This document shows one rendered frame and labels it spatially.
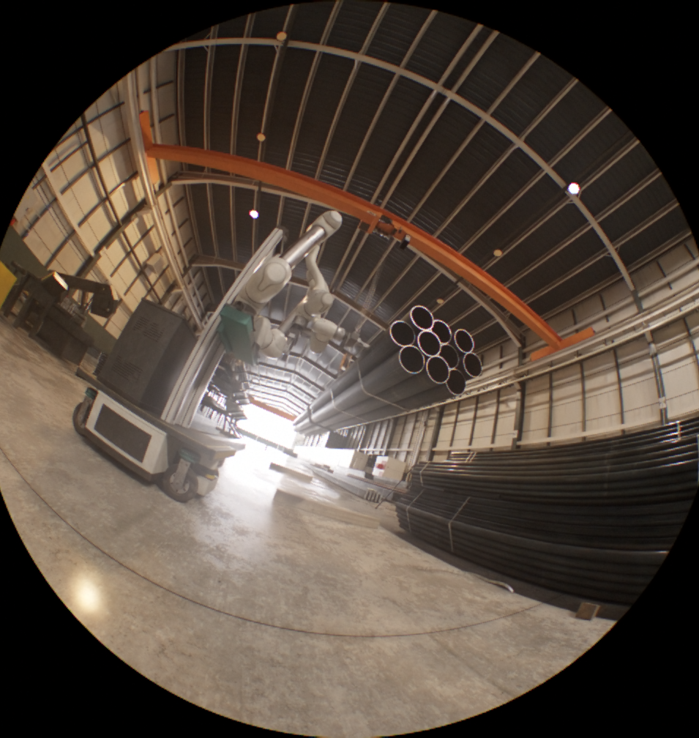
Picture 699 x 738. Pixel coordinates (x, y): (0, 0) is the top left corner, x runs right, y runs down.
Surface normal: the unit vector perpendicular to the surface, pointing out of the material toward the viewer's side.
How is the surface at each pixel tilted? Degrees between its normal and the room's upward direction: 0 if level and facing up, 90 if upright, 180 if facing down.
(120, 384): 90
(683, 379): 90
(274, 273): 96
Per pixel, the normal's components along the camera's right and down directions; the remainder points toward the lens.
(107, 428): 0.28, -0.29
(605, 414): -0.90, -0.40
